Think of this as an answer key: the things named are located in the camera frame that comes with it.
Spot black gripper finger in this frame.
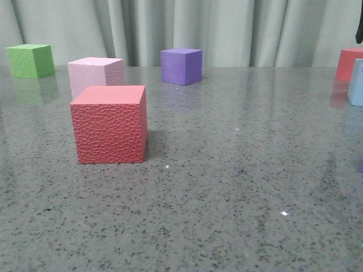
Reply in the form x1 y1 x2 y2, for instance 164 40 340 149
355 20 363 44

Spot cracked light blue foam cube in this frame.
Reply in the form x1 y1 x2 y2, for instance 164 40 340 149
348 58 363 107

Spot smooth red foam cube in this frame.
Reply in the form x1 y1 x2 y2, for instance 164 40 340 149
335 47 363 82

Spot grey-green curtain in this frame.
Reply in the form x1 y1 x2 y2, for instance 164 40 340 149
1 1 361 67

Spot light purple foam cube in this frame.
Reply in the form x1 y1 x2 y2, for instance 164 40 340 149
358 157 363 173

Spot dark purple foam cube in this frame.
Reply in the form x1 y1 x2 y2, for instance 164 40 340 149
161 48 203 86

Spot textured red foam cube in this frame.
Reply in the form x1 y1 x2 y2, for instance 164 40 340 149
70 85 147 164

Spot pink foam cube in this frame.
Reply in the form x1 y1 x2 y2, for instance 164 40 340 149
67 57 125 99

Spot green foam cube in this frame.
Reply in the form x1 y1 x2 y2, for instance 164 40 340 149
6 44 55 79

